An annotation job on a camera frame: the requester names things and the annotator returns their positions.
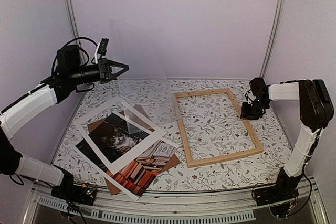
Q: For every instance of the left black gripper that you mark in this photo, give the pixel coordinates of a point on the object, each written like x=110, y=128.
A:
x=104, y=63

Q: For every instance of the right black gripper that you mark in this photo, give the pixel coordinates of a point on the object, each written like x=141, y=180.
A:
x=245, y=114

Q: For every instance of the brown backing board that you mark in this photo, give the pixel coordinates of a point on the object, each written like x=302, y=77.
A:
x=173, y=162

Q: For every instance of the clear acrylic sheet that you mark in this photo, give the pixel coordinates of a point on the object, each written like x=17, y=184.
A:
x=141, y=58

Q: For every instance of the white mat board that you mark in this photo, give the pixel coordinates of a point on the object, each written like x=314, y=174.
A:
x=114, y=134

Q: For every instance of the books and cat photo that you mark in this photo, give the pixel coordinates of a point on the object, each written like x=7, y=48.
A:
x=136, y=177

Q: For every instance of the wooden picture frame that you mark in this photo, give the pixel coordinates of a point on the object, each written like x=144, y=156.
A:
x=191, y=163

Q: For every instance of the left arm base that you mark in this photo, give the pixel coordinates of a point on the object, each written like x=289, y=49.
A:
x=83, y=194

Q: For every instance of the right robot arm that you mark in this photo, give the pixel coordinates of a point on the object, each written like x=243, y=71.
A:
x=316, y=111

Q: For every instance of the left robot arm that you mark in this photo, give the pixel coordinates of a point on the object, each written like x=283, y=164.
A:
x=71, y=67

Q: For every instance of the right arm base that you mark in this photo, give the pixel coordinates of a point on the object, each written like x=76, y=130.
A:
x=282, y=199

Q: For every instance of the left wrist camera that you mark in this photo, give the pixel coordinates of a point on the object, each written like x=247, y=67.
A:
x=101, y=50

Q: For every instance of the front aluminium rail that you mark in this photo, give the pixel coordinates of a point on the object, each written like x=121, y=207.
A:
x=219, y=206

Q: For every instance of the left aluminium post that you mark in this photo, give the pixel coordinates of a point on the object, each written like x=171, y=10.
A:
x=71, y=17

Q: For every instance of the aluminium post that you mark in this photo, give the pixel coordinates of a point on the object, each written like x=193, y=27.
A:
x=71, y=17
x=272, y=37

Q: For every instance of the right aluminium post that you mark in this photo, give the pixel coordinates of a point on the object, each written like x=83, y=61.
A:
x=272, y=37

